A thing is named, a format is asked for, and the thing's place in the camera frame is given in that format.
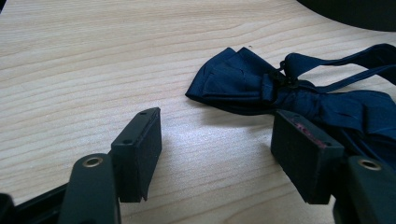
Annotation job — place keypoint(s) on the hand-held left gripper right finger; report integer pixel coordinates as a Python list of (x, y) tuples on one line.
[(306, 155)]

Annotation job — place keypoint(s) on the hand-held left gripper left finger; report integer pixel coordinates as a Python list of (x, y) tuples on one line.
[(135, 155)]

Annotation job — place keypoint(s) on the navy blue bow tie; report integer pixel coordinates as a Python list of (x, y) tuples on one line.
[(239, 84)]

